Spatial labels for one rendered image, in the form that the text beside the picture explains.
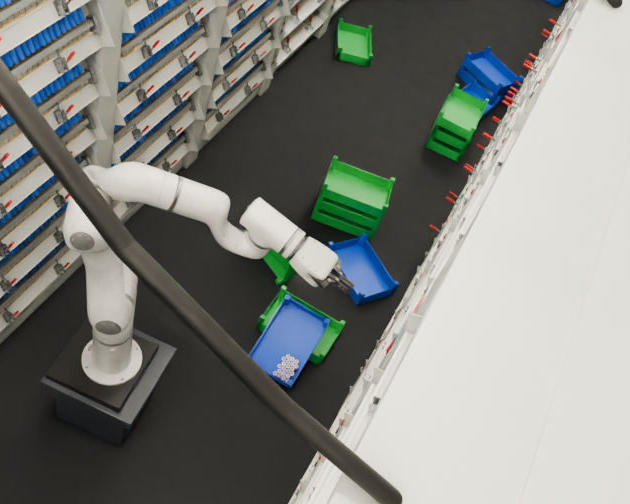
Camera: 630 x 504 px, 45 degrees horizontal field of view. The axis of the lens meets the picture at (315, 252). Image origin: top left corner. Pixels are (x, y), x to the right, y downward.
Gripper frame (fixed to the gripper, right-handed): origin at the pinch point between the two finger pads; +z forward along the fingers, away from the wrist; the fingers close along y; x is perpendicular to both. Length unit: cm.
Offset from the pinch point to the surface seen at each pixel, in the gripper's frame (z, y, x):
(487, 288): 8, 46, 73
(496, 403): 15, 63, 74
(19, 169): -94, 3, -47
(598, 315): 24, 39, 76
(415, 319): 7, 40, 51
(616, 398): 30, 52, 77
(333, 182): -17, -124, -94
